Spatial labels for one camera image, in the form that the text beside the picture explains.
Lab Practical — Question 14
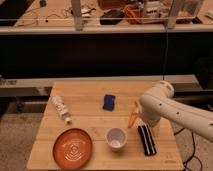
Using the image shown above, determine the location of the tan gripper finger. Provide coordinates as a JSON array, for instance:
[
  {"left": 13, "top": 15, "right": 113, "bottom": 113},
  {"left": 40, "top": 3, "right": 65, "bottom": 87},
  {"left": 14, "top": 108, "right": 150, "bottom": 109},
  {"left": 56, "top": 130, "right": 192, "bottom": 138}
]
[{"left": 151, "top": 123, "right": 160, "bottom": 138}]

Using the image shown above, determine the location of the black striped eraser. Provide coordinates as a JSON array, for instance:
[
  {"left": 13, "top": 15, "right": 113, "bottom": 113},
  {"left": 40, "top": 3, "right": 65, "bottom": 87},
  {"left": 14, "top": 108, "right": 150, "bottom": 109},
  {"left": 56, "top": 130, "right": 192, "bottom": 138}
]
[{"left": 138, "top": 125, "right": 157, "bottom": 156}]

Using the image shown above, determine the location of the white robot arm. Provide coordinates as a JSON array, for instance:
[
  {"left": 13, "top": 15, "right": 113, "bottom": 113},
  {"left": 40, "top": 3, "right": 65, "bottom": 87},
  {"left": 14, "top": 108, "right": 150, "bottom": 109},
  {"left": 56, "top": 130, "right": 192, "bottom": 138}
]
[{"left": 139, "top": 81, "right": 213, "bottom": 142}]

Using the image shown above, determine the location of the white ceramic cup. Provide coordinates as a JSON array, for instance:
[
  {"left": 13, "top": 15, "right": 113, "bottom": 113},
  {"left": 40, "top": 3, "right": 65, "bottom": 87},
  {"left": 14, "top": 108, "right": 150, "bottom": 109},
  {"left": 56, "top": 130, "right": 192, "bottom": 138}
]
[{"left": 106, "top": 128, "right": 127, "bottom": 152}]

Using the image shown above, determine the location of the orange toy carrot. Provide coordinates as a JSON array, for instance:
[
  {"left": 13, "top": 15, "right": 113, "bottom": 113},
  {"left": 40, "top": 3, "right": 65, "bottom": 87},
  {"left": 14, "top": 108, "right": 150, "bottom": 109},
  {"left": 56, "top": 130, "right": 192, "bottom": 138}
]
[{"left": 128, "top": 101, "right": 140, "bottom": 128}]

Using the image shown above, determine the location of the blue sponge block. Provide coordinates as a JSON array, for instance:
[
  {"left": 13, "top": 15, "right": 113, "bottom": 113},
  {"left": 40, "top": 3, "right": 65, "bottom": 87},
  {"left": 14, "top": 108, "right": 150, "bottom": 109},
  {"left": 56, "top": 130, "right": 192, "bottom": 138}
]
[{"left": 103, "top": 94, "right": 115, "bottom": 111}]

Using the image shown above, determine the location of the orange plate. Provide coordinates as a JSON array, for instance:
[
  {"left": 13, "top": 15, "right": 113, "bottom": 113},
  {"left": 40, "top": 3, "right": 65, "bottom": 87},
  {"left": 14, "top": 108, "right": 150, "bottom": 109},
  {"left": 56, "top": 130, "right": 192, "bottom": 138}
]
[{"left": 52, "top": 128, "right": 93, "bottom": 170}]

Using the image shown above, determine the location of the white plastic bottle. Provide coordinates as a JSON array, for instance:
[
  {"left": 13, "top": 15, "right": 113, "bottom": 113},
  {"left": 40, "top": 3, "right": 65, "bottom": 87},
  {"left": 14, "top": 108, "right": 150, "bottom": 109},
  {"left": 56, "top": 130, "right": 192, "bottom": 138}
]
[{"left": 52, "top": 96, "right": 72, "bottom": 124}]

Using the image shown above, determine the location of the orange tool on bench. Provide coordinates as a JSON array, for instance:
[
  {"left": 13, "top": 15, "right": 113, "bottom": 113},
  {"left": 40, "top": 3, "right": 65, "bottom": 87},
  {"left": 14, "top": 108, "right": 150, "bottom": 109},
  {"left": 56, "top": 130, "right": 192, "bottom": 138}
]
[{"left": 124, "top": 5, "right": 148, "bottom": 24}]

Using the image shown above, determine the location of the black device on bench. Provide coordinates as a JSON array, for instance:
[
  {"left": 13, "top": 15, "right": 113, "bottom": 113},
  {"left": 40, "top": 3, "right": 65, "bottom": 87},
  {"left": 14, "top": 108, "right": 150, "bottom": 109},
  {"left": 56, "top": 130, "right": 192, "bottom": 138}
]
[{"left": 100, "top": 9, "right": 124, "bottom": 25}]

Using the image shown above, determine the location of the black floor cable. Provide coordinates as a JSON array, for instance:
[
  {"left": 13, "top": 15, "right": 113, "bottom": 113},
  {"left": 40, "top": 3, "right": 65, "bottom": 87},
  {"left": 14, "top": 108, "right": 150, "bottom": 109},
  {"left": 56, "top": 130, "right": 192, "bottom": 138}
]
[{"left": 173, "top": 126, "right": 204, "bottom": 171}]

